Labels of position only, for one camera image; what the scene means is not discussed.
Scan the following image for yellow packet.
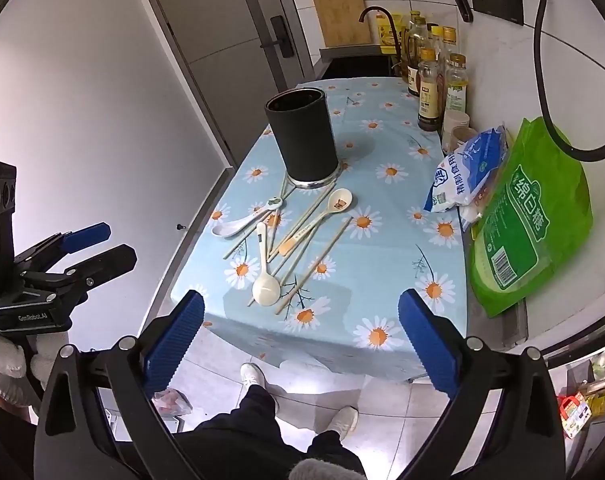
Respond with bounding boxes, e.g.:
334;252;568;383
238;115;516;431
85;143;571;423
375;12;402;52

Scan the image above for green sugar bag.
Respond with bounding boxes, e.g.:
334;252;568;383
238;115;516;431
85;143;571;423
469;116;594;319

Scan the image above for black door lock handle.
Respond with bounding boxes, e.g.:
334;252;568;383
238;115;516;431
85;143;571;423
260;15;296;58

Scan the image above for person's left forearm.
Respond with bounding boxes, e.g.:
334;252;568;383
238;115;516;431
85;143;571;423
0;382;39;413

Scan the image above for black sink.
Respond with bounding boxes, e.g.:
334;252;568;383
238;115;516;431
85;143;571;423
320;47;398;81

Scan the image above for person's left white shoe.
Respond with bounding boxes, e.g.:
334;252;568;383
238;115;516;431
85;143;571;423
240;362;280;413

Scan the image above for person's white shoe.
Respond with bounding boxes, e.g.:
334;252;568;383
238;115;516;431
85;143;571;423
240;362;280;413
327;406;359;441

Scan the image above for person's left hand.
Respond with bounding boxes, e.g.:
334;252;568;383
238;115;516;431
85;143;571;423
0;331;68;402

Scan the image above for red printed box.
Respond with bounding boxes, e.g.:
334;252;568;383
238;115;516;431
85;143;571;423
557;392;592;433

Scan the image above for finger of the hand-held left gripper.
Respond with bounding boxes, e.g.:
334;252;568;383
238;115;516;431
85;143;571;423
13;222;112;274
18;243;138;302

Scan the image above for person's dark trousers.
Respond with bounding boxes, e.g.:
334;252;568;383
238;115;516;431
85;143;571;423
175;385;368;480

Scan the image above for beige spoon with bear print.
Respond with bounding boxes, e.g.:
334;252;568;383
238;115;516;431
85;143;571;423
266;188;354;263

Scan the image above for blue white salt bag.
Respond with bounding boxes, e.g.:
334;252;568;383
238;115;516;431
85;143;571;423
423;124;509;213

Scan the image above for row of condiment bottles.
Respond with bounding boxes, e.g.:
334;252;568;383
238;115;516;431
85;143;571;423
400;10;471;133

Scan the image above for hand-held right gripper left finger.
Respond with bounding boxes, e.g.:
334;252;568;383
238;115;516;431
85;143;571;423
34;289;206;480

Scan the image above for black curved faucet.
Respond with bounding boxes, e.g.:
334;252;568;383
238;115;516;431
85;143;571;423
359;6;403;78

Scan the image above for bundle of wooden chopsticks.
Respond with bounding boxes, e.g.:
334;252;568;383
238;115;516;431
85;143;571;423
223;172;353;316

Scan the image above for black hose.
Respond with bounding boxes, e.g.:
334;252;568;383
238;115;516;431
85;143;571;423
530;0;605;163

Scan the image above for white-lidded jar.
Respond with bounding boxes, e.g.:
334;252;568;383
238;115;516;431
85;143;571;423
441;110;471;151
450;126;479;153

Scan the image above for black cylindrical utensil holder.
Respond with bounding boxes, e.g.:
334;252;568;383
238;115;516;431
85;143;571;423
264;88;342;191

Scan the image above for blue daisy print tablecloth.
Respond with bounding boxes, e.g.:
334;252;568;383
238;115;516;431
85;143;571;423
170;76;471;381

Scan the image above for wooden cutting board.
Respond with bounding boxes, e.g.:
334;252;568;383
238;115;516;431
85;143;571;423
311;0;373;48

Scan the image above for grey door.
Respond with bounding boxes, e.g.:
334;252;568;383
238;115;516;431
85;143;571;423
132;0;313;171

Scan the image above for plain cream spoon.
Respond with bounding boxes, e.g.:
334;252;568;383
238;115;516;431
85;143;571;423
252;222;282;307

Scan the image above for clear plastic bag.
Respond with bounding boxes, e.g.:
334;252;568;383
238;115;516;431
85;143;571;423
152;387;193;418

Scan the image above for person's right white shoe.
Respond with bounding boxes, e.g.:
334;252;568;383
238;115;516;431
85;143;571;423
327;406;359;441

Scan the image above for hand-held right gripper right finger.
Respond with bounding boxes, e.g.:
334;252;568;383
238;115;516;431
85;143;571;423
399;288;567;480

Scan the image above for white blue ceramic spoon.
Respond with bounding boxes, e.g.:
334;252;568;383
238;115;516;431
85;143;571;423
211;198;286;239

